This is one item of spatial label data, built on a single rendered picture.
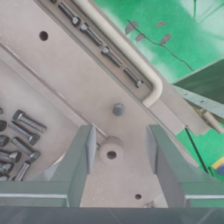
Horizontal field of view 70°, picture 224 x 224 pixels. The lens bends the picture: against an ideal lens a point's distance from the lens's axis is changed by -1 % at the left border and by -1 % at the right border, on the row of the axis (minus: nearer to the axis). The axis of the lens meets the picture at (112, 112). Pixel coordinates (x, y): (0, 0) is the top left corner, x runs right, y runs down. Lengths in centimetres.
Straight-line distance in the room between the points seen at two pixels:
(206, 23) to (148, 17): 52
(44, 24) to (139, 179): 30
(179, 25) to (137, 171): 155
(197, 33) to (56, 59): 161
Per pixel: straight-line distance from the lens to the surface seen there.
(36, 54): 28
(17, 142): 32
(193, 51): 177
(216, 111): 54
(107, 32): 37
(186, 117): 44
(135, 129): 28
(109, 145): 26
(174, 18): 174
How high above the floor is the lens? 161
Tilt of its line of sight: 73 degrees down
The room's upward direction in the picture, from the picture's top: 175 degrees counter-clockwise
